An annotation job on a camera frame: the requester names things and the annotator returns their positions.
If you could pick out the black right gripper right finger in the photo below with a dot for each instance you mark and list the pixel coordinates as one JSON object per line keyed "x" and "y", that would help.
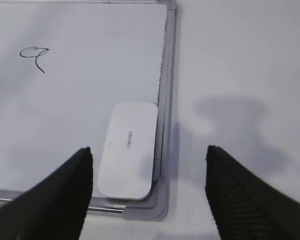
{"x": 245, "y": 207}

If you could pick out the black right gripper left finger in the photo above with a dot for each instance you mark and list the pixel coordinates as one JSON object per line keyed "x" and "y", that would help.
{"x": 56, "y": 208}

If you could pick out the white whiteboard eraser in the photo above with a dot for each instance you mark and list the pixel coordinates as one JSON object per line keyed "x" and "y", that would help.
{"x": 126, "y": 166}

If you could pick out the whiteboard with aluminium frame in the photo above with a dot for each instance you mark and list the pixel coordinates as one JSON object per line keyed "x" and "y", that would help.
{"x": 64, "y": 65}

